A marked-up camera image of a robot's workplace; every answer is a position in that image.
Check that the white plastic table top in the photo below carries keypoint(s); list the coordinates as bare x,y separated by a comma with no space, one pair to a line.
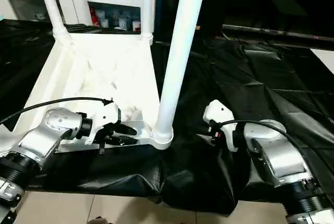
104,59

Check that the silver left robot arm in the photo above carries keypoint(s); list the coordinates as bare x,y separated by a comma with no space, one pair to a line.
52,124

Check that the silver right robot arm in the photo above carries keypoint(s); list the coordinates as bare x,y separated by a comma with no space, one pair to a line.
276,156

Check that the black plastic mat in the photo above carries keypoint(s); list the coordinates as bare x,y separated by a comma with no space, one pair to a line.
235,91

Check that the small white cup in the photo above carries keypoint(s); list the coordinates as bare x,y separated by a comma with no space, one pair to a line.
135,26
105,23

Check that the red box in cabinet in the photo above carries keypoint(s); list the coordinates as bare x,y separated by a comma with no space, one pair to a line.
93,16

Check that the white flat board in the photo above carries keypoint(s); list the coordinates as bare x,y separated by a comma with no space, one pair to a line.
324,59

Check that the dark metal rail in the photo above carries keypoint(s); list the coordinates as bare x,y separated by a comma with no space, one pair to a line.
274,33

